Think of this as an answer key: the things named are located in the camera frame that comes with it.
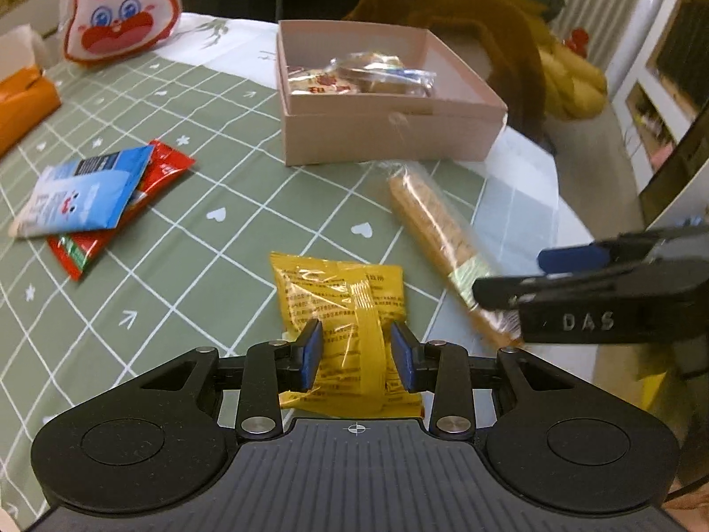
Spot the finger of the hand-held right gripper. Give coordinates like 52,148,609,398
471,258,709,311
536,231,709,277

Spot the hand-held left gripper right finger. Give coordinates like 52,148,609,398
390,320,578,438

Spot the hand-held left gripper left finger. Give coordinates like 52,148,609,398
141,318,324,438

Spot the yellow snack packet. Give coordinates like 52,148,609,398
269,251,425,419

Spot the long biscuit clear packet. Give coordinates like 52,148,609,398
379,160,526,351

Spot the pink cardboard box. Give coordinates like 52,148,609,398
275,19,509,168

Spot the round bread clear packet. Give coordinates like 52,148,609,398
284,63,363,98

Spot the green checkered tablecloth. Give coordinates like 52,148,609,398
0,52,491,516

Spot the white shelf unit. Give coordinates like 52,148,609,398
605,0,709,192

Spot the red snack packet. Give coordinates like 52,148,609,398
47,140,197,282

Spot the brown plush toy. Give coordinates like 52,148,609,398
342,0,608,142

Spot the clear packet of pastries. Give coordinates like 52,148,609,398
328,51,436,99

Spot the blue snack packet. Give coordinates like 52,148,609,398
8,145,156,240

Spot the orange packet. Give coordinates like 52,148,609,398
0,65,63,157

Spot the white red rabbit bag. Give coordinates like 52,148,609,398
58,0,182,69

